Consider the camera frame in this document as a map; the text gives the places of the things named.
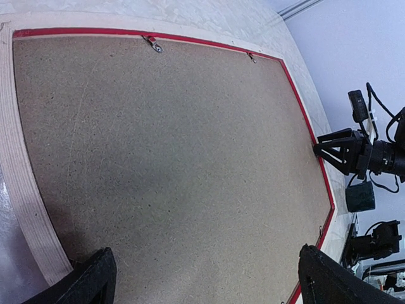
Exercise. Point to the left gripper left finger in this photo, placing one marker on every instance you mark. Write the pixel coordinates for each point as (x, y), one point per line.
(94, 281)

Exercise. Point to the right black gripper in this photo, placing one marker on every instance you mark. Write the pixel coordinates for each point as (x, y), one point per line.
(350, 151)

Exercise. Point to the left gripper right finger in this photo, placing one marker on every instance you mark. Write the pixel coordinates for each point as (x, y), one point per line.
(323, 280)

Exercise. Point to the wooden red photo frame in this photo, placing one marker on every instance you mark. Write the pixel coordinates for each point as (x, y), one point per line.
(276, 43)

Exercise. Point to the brown backing board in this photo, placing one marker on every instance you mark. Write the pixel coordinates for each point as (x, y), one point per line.
(194, 165)

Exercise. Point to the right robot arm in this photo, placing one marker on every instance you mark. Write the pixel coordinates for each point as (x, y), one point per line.
(384, 239)

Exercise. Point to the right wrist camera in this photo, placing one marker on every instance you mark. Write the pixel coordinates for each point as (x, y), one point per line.
(363, 114)

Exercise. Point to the right aluminium post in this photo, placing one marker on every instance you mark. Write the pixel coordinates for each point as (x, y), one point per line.
(297, 8)

